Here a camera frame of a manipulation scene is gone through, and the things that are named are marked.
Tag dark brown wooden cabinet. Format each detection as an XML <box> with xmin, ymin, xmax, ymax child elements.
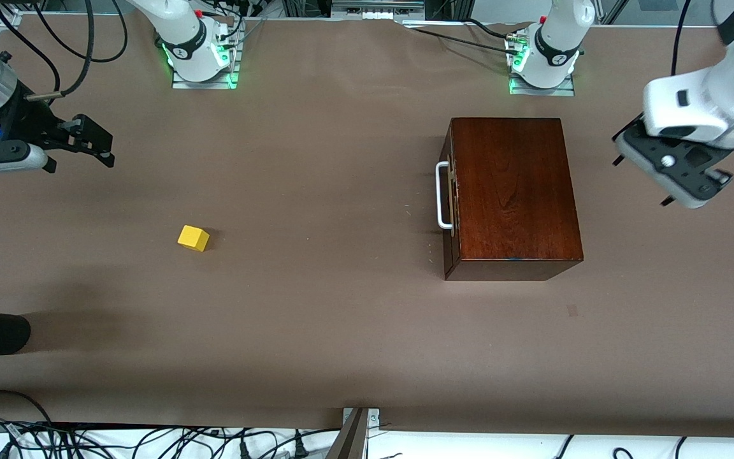
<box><xmin>442</xmin><ymin>117</ymin><xmax>584</xmax><ymax>282</ymax></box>

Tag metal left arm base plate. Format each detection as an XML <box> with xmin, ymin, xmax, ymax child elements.
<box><xmin>508</xmin><ymin>71</ymin><xmax>576</xmax><ymax>98</ymax></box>

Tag silver aluminium frame bar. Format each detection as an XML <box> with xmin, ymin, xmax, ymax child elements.
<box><xmin>331</xmin><ymin>0</ymin><xmax>425</xmax><ymax>20</ymax></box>

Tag black base cable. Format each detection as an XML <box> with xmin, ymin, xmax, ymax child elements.
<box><xmin>466</xmin><ymin>18</ymin><xmax>521</xmax><ymax>40</ymax></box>
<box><xmin>415</xmin><ymin>28</ymin><xmax>521</xmax><ymax>57</ymax></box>

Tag tangled black cables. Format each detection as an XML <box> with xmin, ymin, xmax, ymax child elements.
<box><xmin>0</xmin><ymin>418</ymin><xmax>342</xmax><ymax>459</ymax></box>

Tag wooden drawer with white handle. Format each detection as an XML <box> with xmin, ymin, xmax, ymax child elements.
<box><xmin>436</xmin><ymin>137</ymin><xmax>461</xmax><ymax>256</ymax></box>

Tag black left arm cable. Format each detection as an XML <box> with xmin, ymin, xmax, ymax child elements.
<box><xmin>671</xmin><ymin>0</ymin><xmax>693</xmax><ymax>77</ymax></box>

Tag silver bracket plate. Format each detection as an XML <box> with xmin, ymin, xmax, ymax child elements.
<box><xmin>342</xmin><ymin>408</ymin><xmax>380</xmax><ymax>435</ymax></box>

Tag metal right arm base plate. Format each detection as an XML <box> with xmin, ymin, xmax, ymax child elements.
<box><xmin>171</xmin><ymin>38</ymin><xmax>241</xmax><ymax>90</ymax></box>

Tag black arched cable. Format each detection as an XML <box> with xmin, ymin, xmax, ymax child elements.
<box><xmin>0</xmin><ymin>389</ymin><xmax>55</xmax><ymax>426</ymax></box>

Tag yellow cube block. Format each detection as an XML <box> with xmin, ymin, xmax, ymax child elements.
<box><xmin>177</xmin><ymin>225</ymin><xmax>210</xmax><ymax>252</ymax></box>

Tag brown table cover sheet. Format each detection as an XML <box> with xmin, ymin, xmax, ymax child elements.
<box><xmin>0</xmin><ymin>13</ymin><xmax>734</xmax><ymax>441</ymax></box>

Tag grey metal post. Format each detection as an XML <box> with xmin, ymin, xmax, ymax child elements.
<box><xmin>326</xmin><ymin>409</ymin><xmax>371</xmax><ymax>459</ymax></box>

